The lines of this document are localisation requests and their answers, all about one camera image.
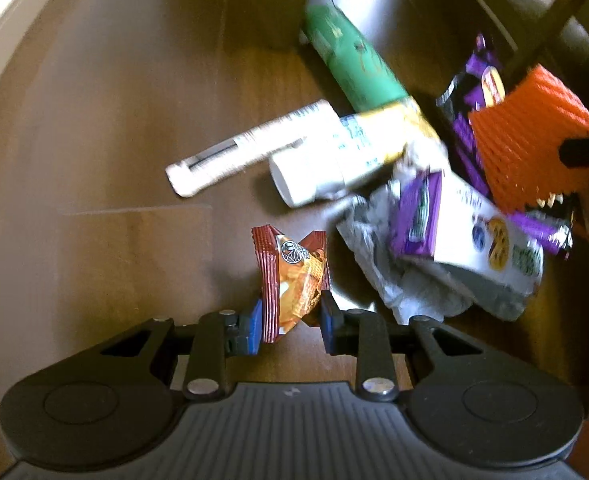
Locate orange foam net sleeve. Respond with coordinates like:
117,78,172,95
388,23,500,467
467,63,589,239

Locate purple snack bag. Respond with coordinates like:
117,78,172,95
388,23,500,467
434,34,575,261

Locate crumpled grey plastic wrapper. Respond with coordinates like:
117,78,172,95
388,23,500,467
336,145,475,326

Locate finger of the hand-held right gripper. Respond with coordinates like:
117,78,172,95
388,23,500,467
559,127,589,170

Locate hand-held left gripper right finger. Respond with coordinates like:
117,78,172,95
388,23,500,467
320,290,476,404

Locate white plastic bottle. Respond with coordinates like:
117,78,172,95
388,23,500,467
268,110,415,209

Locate white tube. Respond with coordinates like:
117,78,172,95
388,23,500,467
166,99,346,199

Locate yellow box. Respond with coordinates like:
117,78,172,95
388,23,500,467
359,100,442,161

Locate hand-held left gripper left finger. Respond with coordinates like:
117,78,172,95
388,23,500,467
99,299,265,402

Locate red orange snack packet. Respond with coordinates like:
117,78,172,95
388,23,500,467
252,225,331,345

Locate wooden chair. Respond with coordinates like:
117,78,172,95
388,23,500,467
414,0,589,92

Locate green cylindrical can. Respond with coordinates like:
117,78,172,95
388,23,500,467
303,4,411,112

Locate purple and white carton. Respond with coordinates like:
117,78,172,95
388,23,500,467
389,170,545,322

